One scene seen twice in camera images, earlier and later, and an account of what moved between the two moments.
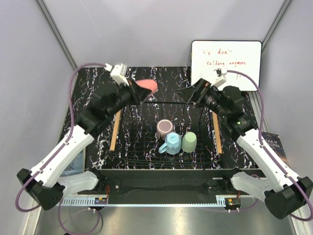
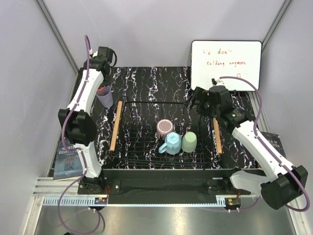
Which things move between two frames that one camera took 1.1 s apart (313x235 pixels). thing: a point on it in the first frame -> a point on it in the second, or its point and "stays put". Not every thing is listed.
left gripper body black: [125, 95] -> [105, 81]
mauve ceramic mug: [163, 127] stays put
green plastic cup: [189, 142] stays put
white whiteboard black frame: [242, 56] stays put
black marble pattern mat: [167, 131] stays put
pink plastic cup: [147, 83] -> [100, 90]
